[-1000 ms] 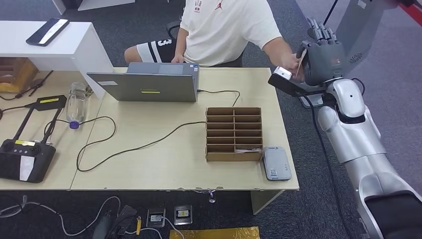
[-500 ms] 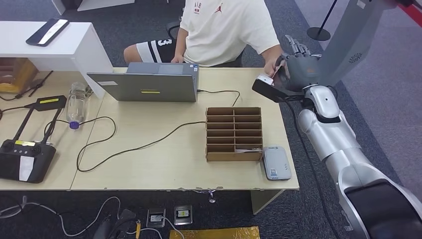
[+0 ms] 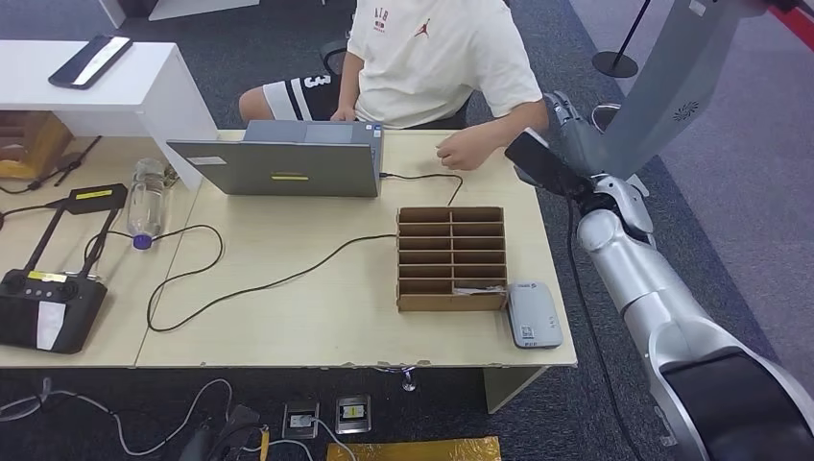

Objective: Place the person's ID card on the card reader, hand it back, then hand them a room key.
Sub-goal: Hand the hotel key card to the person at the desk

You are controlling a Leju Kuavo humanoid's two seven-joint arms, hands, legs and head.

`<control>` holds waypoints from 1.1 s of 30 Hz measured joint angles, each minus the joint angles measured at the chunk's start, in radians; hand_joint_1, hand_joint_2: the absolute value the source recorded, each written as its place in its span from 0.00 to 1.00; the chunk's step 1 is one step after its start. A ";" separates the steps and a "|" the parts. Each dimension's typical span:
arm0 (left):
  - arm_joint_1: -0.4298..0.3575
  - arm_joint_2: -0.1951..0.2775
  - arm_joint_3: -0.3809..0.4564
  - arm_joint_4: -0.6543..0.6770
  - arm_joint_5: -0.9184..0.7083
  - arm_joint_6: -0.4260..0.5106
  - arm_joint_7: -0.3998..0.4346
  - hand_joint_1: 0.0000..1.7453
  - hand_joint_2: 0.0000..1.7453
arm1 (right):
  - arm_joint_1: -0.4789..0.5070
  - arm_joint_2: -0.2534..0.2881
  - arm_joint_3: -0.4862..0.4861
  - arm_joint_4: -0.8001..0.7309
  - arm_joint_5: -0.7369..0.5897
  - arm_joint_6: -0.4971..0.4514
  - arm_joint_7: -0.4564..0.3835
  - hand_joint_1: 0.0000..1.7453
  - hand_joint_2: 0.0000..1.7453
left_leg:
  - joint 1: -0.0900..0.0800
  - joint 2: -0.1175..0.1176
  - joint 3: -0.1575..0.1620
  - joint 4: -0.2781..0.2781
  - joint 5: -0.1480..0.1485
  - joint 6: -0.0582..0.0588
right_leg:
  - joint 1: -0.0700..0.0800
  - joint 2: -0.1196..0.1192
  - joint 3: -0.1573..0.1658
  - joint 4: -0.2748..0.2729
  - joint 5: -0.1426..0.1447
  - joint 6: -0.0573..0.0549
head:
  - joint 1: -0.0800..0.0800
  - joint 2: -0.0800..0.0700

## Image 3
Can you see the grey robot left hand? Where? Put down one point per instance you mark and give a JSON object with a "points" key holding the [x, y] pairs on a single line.
{"points": [[197, 445]]}

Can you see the person's left hand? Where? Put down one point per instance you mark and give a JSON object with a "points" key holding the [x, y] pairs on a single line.
{"points": [[461, 151]]}

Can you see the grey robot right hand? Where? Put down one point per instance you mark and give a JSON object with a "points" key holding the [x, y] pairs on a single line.
{"points": [[575, 143]]}

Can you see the person's right hand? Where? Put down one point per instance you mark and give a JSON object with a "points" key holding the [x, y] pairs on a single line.
{"points": [[343, 116]]}

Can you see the person's left forearm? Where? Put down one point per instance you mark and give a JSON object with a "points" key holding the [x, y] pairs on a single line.
{"points": [[515, 127]]}

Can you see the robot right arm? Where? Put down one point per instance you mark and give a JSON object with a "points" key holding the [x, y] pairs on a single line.
{"points": [[636, 273]]}

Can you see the person's right forearm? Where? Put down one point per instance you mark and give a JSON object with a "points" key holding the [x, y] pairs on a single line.
{"points": [[348, 83]]}

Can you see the person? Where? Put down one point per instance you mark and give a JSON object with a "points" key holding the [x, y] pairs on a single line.
{"points": [[432, 63]]}

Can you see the white card reader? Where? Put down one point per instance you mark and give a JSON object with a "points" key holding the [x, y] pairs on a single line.
{"points": [[534, 315]]}

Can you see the grey shoe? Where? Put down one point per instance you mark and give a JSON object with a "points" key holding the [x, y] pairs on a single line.
{"points": [[604, 118]]}

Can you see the yellow tag strip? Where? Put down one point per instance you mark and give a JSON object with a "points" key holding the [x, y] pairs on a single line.
{"points": [[263, 442]]}

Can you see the grey laptop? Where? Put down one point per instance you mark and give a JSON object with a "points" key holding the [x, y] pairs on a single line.
{"points": [[286, 165]]}

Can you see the floor socket with white plug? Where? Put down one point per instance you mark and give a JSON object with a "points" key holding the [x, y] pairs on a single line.
{"points": [[300, 421]]}

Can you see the grey kiosk stand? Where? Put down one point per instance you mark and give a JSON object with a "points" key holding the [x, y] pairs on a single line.
{"points": [[674, 76]]}

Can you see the cardboard slot organizer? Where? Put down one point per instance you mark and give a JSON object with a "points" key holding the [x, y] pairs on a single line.
{"points": [[445, 303]]}

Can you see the floor socket with yellow label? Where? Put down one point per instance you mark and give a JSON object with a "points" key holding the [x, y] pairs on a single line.
{"points": [[353, 413]]}

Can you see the small metal clip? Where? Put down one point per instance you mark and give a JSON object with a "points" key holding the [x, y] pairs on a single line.
{"points": [[170, 175]]}

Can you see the black remote controller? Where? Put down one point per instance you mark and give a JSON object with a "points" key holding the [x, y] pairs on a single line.
{"points": [[63, 318]]}

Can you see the white furniture base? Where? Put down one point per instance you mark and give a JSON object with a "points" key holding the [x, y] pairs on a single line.
{"points": [[191, 7]]}

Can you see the clear bottle purple cap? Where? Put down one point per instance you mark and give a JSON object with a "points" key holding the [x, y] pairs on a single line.
{"points": [[146, 197]]}

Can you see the yellow floor mat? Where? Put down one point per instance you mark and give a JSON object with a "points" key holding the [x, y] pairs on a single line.
{"points": [[413, 450]]}

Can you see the white desk shelf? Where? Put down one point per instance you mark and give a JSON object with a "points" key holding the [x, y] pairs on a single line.
{"points": [[127, 95]]}

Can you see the pale desk leg panel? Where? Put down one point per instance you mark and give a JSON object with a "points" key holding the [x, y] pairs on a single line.
{"points": [[509, 388]]}

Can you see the black smartphone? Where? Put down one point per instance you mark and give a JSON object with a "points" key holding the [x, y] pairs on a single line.
{"points": [[89, 62]]}

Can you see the thin black stand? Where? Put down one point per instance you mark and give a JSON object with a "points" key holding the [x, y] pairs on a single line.
{"points": [[67, 167]]}

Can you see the yellow wooden box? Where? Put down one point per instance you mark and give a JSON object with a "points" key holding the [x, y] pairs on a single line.
{"points": [[38, 152]]}

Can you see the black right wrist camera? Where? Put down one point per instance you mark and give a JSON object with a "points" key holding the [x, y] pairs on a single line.
{"points": [[540, 162]]}

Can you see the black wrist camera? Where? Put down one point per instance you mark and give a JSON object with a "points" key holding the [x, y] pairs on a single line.
{"points": [[540, 162], [238, 423]]}

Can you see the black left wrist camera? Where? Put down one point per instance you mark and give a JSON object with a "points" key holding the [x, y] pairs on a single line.
{"points": [[238, 423]]}

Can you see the black stanchion post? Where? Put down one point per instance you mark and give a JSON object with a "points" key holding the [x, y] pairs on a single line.
{"points": [[613, 63]]}

